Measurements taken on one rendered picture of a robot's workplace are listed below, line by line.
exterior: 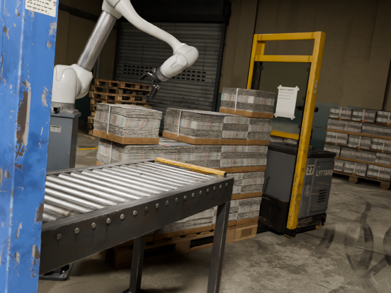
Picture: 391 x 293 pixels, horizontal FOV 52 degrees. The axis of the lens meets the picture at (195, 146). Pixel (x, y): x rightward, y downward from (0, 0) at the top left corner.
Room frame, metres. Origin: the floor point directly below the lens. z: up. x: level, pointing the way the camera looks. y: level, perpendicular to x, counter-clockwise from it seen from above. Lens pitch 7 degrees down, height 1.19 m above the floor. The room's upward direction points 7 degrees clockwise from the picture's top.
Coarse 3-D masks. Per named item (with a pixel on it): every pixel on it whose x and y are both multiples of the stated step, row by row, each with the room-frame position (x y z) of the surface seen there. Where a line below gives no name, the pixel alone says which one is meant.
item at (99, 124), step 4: (100, 104) 2.73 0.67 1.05; (104, 104) 2.69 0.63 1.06; (108, 104) 2.72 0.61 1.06; (112, 104) 2.77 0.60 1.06; (96, 108) 2.76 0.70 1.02; (100, 108) 2.72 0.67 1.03; (104, 108) 2.69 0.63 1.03; (96, 112) 2.76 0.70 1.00; (100, 112) 2.72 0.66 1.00; (104, 112) 2.69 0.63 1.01; (96, 116) 2.77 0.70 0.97; (100, 116) 2.73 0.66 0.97; (104, 116) 2.68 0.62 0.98; (96, 120) 2.74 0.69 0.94; (100, 120) 2.70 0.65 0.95; (104, 120) 2.69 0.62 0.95; (96, 124) 2.74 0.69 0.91; (100, 124) 2.70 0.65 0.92; (104, 124) 2.67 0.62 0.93; (96, 128) 2.74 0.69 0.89; (100, 128) 2.70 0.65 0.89; (104, 128) 2.66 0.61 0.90
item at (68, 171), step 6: (120, 162) 2.07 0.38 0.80; (126, 162) 2.09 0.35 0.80; (132, 162) 2.11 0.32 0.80; (72, 168) 1.79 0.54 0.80; (78, 168) 1.81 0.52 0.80; (84, 168) 1.82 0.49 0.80; (90, 168) 1.84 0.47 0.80; (96, 168) 1.86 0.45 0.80; (48, 174) 1.62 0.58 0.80; (54, 174) 1.65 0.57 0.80
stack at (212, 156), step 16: (112, 144) 2.67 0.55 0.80; (128, 144) 2.58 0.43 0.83; (144, 144) 2.66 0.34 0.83; (160, 144) 2.77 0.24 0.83; (176, 144) 2.85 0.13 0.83; (192, 144) 2.97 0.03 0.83; (112, 160) 2.65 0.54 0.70; (128, 160) 2.55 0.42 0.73; (176, 160) 2.82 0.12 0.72; (192, 160) 2.92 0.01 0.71; (208, 160) 3.04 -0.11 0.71; (224, 160) 3.16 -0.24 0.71; (240, 160) 3.29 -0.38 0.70; (240, 176) 3.31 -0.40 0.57; (176, 224) 2.87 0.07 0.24; (192, 224) 2.98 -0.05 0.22; (208, 224) 3.10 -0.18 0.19; (160, 240) 2.78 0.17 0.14; (176, 240) 2.88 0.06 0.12; (112, 256) 2.67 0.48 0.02; (128, 256) 2.60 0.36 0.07; (160, 256) 2.79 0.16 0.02
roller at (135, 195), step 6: (60, 174) 1.66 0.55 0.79; (66, 174) 1.66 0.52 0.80; (72, 180) 1.62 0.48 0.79; (78, 180) 1.61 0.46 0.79; (84, 180) 1.60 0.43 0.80; (90, 180) 1.60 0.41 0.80; (96, 186) 1.56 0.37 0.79; (102, 186) 1.55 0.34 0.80; (108, 186) 1.55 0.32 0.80; (120, 192) 1.50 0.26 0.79; (126, 192) 1.49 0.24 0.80; (132, 192) 1.49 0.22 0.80; (138, 198) 1.45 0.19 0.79
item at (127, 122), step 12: (120, 108) 2.58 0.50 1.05; (132, 108) 2.53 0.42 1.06; (120, 120) 2.54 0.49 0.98; (132, 120) 2.54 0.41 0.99; (144, 120) 2.60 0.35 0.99; (156, 120) 2.67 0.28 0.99; (120, 132) 2.52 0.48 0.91; (132, 132) 2.55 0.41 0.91; (144, 132) 2.61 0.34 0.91; (156, 132) 2.68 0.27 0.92
